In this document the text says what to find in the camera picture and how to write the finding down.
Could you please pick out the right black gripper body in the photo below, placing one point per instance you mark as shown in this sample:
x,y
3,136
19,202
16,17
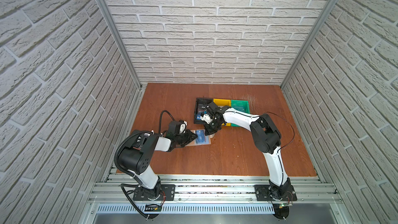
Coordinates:
x,y
214,122

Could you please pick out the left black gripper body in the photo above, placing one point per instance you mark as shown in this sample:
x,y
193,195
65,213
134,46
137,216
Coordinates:
x,y
181,139

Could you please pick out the blue credit card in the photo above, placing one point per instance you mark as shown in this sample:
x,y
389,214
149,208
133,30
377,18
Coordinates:
x,y
202,138

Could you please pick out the tan leather card holder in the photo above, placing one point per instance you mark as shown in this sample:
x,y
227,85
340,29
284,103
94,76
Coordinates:
x,y
193,143

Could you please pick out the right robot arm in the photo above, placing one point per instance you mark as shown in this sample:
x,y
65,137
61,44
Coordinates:
x,y
266,137

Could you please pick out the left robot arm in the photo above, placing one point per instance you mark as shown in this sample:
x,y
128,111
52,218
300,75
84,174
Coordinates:
x,y
134,155

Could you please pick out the yellow storage bin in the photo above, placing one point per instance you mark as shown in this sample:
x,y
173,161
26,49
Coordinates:
x,y
222,102

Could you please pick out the black storage bin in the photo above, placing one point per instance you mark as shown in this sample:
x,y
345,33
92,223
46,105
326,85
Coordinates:
x,y
200,108

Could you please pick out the green storage bin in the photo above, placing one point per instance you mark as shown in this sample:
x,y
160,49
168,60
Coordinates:
x,y
240,105

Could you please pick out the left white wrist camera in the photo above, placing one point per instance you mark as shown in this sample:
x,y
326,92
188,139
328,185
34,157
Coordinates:
x,y
183,126

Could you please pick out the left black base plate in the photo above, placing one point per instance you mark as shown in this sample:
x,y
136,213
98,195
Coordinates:
x,y
158,193

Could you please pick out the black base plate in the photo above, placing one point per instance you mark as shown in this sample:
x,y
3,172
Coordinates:
x,y
158,193
274,193

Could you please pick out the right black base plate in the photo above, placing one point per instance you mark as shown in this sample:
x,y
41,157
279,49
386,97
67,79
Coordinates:
x,y
274,193

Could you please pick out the aluminium rail frame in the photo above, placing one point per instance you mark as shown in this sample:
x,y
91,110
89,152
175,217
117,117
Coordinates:
x,y
194,194

